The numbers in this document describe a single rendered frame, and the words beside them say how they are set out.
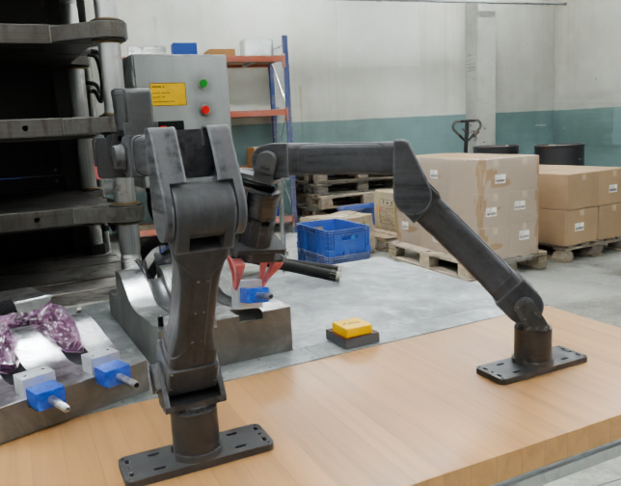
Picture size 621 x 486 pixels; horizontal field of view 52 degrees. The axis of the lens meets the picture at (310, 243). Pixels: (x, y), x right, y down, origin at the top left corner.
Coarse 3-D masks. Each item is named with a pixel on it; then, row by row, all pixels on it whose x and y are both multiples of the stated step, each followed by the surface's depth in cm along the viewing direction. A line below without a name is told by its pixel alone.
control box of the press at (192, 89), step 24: (144, 72) 188; (168, 72) 191; (192, 72) 195; (216, 72) 198; (168, 96) 192; (192, 96) 196; (216, 96) 199; (168, 120) 193; (192, 120) 197; (216, 120) 200
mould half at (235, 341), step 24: (168, 264) 146; (120, 288) 140; (144, 288) 135; (120, 312) 144; (144, 312) 125; (216, 312) 121; (264, 312) 120; (288, 312) 123; (144, 336) 122; (216, 336) 116; (240, 336) 119; (264, 336) 121; (288, 336) 124; (240, 360) 119
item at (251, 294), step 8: (248, 280) 119; (256, 280) 120; (232, 288) 121; (240, 288) 118; (248, 288) 115; (256, 288) 116; (264, 288) 116; (232, 296) 121; (240, 296) 118; (248, 296) 115; (256, 296) 115; (264, 296) 112; (272, 296) 111; (232, 304) 121; (240, 304) 118; (248, 304) 119; (256, 304) 120
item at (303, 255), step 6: (300, 252) 542; (306, 252) 530; (300, 258) 544; (306, 258) 531; (312, 258) 520; (318, 258) 509; (324, 258) 500; (330, 258) 496; (336, 258) 498; (342, 258) 499; (348, 258) 503; (354, 258) 505; (360, 258) 507; (366, 258) 511
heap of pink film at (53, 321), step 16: (48, 304) 117; (0, 320) 111; (16, 320) 121; (32, 320) 116; (48, 320) 114; (64, 320) 115; (0, 336) 108; (48, 336) 112; (64, 336) 112; (80, 336) 114; (0, 352) 104; (16, 352) 107; (80, 352) 111; (0, 368) 103
